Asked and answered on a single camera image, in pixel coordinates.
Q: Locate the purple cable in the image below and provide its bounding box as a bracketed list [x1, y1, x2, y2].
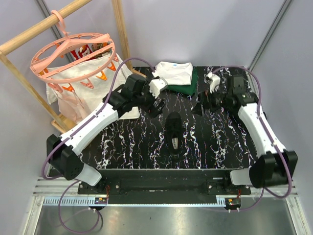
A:
[40, 57, 157, 233]
[207, 65, 293, 212]

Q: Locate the pink round clip hanger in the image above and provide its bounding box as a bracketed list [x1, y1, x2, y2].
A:
[30, 10, 116, 93]

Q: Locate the black canvas sneaker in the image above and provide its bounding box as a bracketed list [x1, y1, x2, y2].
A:
[165, 111, 183, 155]

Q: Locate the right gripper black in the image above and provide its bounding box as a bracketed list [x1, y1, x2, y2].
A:
[190, 87, 232, 117]

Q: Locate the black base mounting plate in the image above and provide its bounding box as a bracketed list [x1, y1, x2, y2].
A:
[85, 169, 245, 193]

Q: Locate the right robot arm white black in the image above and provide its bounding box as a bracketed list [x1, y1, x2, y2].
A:
[192, 73, 298, 194]

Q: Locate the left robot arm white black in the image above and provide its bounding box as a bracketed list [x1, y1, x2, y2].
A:
[46, 74, 168, 194]

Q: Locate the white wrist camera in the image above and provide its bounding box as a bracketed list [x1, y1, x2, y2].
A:
[206, 72, 221, 94]
[149, 78, 168, 98]

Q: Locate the aluminium rail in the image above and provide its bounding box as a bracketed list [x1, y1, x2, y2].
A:
[33, 177, 299, 208]

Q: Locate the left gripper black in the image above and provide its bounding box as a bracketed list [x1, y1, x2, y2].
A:
[133, 80, 166, 118]

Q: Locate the white cloth hanging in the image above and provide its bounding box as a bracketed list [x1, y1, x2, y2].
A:
[45, 52, 140, 120]

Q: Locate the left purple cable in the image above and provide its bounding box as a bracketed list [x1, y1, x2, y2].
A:
[40, 57, 157, 233]

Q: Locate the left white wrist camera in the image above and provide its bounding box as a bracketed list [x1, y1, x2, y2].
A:
[149, 78, 168, 98]

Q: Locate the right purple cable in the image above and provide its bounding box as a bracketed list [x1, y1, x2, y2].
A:
[207, 65, 293, 212]

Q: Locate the wooden drying rack frame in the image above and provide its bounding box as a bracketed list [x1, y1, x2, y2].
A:
[0, 0, 147, 134]

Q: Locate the pink cloth hanging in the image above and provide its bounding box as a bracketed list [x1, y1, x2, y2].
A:
[58, 94, 90, 123]

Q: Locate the folded green garment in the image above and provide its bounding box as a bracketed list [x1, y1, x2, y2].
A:
[167, 67, 198, 96]

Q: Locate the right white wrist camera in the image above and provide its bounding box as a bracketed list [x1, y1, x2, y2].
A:
[206, 72, 221, 94]

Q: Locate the folded white t-shirt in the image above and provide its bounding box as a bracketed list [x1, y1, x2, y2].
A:
[152, 62, 193, 86]

